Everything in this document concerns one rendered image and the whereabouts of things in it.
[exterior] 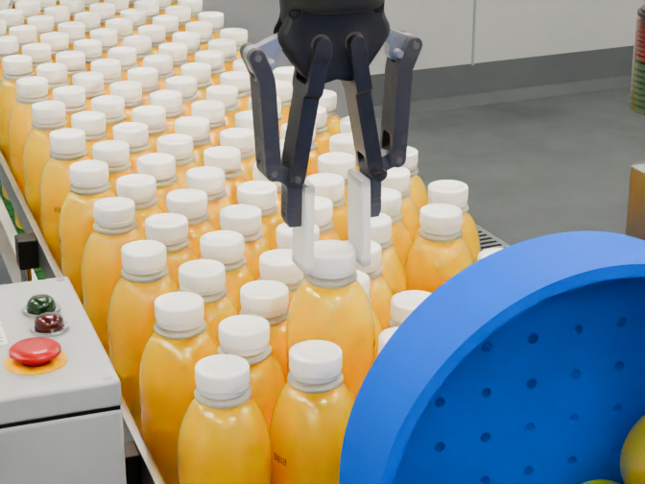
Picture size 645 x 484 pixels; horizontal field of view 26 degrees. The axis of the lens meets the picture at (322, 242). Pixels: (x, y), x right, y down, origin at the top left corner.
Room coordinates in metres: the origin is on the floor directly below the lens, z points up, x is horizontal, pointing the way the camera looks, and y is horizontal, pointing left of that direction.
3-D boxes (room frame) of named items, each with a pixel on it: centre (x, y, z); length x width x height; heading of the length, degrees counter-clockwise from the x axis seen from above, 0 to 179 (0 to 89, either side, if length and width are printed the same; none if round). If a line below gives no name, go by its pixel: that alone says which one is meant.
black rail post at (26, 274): (1.44, 0.33, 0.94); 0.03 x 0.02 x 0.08; 20
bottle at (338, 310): (0.99, -0.01, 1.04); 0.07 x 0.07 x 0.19
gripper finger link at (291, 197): (0.97, 0.03, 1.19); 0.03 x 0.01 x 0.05; 110
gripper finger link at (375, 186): (1.00, -0.04, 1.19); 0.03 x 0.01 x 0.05; 110
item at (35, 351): (0.89, 0.20, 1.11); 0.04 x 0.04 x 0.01
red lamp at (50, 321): (0.94, 0.20, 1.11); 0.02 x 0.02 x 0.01
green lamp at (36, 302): (0.97, 0.21, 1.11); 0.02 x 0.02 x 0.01
